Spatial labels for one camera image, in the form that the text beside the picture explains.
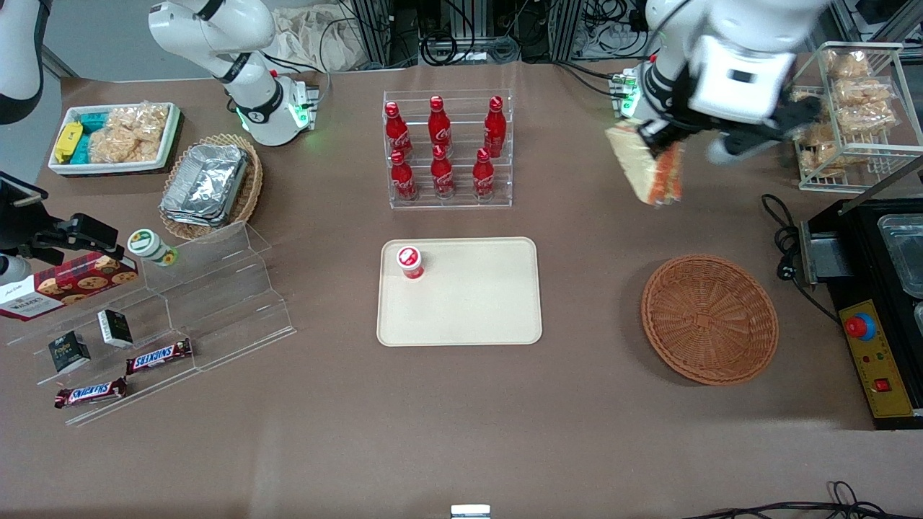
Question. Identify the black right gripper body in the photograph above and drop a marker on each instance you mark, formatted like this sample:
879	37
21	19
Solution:
45	232

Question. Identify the triangular sandwich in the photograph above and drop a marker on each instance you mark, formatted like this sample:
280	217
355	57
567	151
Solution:
642	173

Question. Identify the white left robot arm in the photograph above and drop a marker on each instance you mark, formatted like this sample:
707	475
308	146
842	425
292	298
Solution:
743	79

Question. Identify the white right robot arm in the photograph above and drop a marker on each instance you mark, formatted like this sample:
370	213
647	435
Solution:
252	108

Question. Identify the oval tan wicker basket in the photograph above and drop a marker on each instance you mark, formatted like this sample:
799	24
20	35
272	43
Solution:
252	187

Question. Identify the round brown wicker basket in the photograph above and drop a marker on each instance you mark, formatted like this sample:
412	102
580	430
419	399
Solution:
710	317

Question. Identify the clear metal machine tray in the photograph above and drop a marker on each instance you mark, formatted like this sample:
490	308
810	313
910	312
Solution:
905	252

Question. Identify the beige plastic tray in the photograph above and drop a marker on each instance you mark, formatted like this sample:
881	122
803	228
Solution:
476	303

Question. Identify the red tartan cookie box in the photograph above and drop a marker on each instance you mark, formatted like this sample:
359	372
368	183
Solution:
65	285

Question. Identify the green lidded white jar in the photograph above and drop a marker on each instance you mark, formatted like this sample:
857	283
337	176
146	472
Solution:
148	245

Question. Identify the white rectangular bin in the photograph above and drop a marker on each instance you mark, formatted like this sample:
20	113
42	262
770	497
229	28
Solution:
108	167

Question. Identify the yellow snack packet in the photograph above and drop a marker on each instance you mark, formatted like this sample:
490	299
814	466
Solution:
68	140

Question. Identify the small black box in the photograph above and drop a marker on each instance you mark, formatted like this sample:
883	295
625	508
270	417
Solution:
115	328
68	352

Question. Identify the clear bag of rice crackers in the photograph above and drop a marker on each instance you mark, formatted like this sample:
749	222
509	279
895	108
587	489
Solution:
130	133

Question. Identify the teal snack packets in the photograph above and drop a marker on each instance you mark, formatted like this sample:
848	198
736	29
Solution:
86	122

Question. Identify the stack of foil containers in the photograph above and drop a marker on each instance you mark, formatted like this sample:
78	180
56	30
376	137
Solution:
205	184

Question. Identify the brown snickers bar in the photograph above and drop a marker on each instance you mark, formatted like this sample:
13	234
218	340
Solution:
159	356
90	393

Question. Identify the clear acrylic step shelf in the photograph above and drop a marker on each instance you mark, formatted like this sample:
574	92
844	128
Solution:
223	303

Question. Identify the red cola bottle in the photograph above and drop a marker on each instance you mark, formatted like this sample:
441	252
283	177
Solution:
439	126
404	180
495	130
396	133
442	176
483	179

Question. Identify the black sealing machine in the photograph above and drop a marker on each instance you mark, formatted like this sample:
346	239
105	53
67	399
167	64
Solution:
854	288

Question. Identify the clear acrylic bottle rack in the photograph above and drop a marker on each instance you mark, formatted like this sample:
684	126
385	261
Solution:
461	204

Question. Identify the red emergency stop button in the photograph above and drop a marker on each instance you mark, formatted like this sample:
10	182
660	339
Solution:
859	327

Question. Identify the red lidded cup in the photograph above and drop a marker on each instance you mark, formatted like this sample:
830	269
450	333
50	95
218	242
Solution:
409	261

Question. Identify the beige crumpled cloth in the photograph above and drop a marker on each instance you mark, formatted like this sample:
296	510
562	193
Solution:
310	40

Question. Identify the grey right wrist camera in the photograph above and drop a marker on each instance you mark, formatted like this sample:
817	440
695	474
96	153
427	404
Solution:
13	270

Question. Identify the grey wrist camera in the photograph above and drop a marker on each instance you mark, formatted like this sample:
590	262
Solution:
721	151
13	270

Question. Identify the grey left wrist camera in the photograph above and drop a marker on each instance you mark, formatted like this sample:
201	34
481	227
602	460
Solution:
721	151

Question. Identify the aluminium frame post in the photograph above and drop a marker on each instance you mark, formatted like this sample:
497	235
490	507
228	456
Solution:
566	29
375	32

